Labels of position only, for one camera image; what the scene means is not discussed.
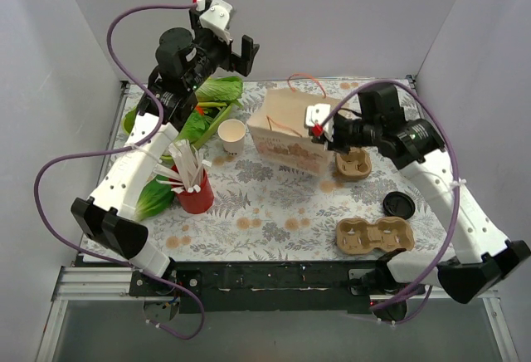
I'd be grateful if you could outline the kraft paper takeout bag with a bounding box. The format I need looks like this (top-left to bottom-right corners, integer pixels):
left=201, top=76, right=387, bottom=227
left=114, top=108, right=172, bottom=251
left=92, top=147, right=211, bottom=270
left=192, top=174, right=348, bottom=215
left=246, top=88, right=339, bottom=176

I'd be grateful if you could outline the white paper coffee cup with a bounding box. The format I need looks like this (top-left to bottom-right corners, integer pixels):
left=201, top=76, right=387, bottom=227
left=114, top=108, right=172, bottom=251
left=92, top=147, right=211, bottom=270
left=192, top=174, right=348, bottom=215
left=217, top=119, right=246, bottom=156

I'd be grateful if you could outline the single brown pulp carrier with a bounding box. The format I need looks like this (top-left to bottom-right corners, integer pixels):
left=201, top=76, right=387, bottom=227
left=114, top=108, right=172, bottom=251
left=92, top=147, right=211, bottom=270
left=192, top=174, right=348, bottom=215
left=335, top=217, right=415, bottom=255

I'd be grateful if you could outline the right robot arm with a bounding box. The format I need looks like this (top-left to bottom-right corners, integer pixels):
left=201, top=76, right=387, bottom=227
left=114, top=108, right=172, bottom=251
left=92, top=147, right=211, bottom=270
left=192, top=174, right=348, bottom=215
left=305, top=80, right=530, bottom=304

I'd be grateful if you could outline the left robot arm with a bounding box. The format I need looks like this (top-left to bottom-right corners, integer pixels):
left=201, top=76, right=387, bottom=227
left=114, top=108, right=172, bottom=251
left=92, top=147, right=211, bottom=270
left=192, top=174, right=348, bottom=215
left=71, top=0, right=259, bottom=296

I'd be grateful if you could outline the brown pulp cup carrier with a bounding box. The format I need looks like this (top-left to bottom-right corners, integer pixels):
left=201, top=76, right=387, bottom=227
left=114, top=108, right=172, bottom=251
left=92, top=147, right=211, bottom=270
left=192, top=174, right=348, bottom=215
left=335, top=148, right=372, bottom=181

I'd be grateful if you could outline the toy napa cabbage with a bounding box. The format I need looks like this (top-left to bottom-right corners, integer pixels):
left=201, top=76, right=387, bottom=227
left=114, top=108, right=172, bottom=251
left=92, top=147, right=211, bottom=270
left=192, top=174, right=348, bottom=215
left=196, top=76, right=243, bottom=102

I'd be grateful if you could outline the green vegetable tray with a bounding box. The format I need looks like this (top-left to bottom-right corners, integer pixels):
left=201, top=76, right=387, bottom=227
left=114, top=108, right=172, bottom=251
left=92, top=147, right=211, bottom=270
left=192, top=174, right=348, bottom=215
left=123, top=95, right=244, bottom=162

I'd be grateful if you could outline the floral patterned table mat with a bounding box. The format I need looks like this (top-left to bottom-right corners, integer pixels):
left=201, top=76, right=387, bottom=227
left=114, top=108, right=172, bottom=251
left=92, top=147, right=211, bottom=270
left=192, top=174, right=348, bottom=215
left=82, top=78, right=465, bottom=262

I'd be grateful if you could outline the red cup holder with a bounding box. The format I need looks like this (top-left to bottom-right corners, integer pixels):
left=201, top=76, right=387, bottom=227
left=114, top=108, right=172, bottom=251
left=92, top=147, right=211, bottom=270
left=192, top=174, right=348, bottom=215
left=176, top=171, right=214, bottom=214

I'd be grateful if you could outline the green toy lettuce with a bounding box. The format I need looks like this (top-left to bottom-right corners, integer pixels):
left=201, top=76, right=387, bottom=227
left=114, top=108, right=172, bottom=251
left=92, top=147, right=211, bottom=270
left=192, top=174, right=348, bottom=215
left=134, top=175, right=175, bottom=222

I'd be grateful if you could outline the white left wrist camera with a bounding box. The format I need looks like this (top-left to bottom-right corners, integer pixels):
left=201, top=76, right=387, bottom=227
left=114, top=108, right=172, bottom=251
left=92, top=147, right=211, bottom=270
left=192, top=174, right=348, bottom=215
left=199, top=0, right=234, bottom=44

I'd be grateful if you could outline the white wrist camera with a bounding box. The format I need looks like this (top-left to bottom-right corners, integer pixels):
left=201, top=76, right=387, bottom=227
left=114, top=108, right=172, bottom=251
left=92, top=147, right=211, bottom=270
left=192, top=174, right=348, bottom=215
left=199, top=0, right=234, bottom=44
left=304, top=104, right=334, bottom=141

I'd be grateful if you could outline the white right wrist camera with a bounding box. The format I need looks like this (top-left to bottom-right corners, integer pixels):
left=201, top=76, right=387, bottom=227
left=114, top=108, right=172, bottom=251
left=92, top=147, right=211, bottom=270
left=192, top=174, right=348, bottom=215
left=304, top=104, right=334, bottom=141

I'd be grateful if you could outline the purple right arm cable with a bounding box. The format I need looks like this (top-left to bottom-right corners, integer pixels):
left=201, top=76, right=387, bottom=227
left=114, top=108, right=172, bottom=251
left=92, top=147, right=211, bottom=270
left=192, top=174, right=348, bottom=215
left=317, top=79, right=461, bottom=325

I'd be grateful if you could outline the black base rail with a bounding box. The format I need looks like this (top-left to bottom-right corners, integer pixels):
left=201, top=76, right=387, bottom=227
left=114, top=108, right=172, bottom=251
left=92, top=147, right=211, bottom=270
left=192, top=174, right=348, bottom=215
left=129, top=261, right=404, bottom=314

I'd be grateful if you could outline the aluminium frame rail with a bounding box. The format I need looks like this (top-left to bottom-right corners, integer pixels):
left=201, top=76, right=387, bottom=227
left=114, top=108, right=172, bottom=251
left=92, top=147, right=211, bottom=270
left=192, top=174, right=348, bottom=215
left=51, top=267, right=137, bottom=301

